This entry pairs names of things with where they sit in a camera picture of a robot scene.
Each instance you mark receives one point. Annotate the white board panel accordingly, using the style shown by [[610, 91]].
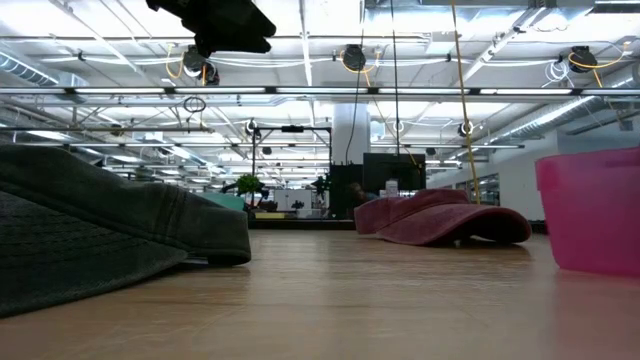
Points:
[[285, 197]]

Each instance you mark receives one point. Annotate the pink plastic bin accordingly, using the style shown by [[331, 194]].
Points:
[[590, 215]]

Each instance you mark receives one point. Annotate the black table frame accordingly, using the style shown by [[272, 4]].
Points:
[[300, 224]]

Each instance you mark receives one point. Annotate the white cup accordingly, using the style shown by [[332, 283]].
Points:
[[392, 187]]

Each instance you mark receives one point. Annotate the black gantry frame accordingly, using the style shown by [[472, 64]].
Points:
[[292, 128]]

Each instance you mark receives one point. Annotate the teal plastic bin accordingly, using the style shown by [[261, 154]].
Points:
[[225, 201]]

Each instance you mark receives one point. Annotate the maroon cap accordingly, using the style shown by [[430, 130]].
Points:
[[440, 220]]

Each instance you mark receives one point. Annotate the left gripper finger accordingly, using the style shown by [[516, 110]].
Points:
[[250, 25], [247, 46]]

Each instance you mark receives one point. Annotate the green leafy plant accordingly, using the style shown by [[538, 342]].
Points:
[[248, 184]]

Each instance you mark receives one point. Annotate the dark grey cap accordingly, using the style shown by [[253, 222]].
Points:
[[75, 225]]

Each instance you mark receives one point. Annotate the long light bar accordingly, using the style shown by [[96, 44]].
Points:
[[200, 145], [320, 90]]

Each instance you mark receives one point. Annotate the white building column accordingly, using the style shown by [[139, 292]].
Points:
[[362, 140]]

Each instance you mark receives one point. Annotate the person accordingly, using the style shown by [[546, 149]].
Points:
[[358, 192]]

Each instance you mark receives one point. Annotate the black computer case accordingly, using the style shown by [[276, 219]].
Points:
[[395, 170]]

